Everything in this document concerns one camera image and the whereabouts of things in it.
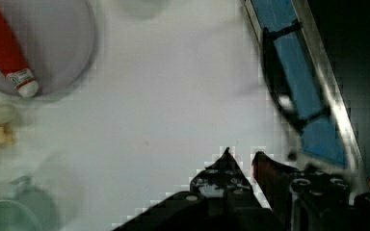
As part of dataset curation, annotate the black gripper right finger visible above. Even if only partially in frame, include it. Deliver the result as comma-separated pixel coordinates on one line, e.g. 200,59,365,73
251,151,300,225

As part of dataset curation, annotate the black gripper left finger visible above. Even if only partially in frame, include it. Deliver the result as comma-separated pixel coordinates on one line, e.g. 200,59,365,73
189,147,254,209

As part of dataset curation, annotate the black and silver toaster oven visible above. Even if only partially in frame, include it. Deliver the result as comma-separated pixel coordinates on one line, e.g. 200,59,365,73
241,0,370,196

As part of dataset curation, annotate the green mug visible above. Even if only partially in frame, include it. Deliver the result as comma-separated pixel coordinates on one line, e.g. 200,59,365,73
0,175,60,231

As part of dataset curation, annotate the grey round plate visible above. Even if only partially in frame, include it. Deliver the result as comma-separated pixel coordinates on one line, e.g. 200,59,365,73
0,0,95,96

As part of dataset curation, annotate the red ketchup bottle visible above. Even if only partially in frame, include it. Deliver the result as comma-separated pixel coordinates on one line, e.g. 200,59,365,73
0,12,40,97

